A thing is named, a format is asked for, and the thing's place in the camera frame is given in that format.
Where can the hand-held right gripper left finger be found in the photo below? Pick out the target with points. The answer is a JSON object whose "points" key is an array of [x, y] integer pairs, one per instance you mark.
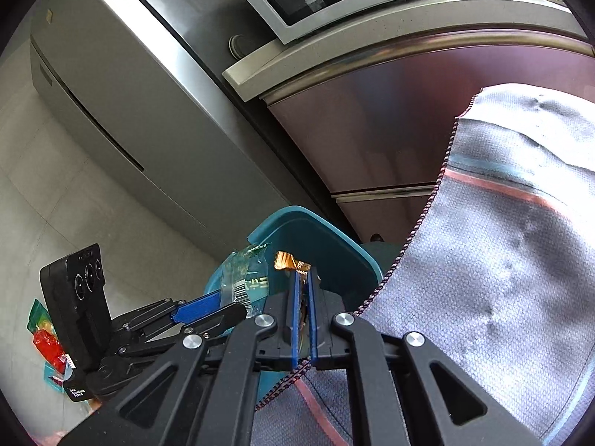
{"points": [[294, 334]]}

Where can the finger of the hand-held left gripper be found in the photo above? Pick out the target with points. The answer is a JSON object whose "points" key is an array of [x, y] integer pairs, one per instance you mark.
{"points": [[200, 306], [223, 318]]}

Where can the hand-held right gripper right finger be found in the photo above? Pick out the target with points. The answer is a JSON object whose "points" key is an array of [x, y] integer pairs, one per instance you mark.
{"points": [[313, 330]]}

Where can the clear plastic wrapper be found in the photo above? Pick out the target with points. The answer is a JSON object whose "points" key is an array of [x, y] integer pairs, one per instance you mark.
{"points": [[241, 278]]}

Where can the gold foil wrapper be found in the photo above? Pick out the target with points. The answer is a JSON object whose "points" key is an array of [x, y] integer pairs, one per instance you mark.
{"points": [[286, 260]]}

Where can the teal plastic bin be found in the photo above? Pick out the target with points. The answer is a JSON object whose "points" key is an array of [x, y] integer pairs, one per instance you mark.
{"points": [[316, 237]]}

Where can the green snack packet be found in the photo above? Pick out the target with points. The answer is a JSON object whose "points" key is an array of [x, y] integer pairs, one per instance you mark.
{"points": [[39, 316]]}

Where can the red snack packet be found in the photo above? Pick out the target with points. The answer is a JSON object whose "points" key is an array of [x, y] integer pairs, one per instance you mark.
{"points": [[49, 348]]}

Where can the teal snack packet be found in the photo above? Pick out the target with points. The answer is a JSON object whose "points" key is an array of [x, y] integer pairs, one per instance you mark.
{"points": [[56, 378]]}

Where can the checked grey tablecloth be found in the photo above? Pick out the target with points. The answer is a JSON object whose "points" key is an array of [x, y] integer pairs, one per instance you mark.
{"points": [[488, 265]]}

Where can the purple kitchen cabinet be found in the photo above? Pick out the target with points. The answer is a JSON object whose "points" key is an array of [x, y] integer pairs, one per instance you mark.
{"points": [[372, 139]]}

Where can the silver refrigerator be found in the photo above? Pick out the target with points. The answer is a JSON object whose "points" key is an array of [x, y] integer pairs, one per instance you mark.
{"points": [[139, 102]]}

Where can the pale stone countertop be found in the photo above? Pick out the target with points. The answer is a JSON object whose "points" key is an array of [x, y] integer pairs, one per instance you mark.
{"points": [[372, 32]]}

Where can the round grey wall fitting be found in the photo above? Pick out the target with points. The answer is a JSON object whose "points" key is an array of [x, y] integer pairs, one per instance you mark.
{"points": [[239, 47]]}

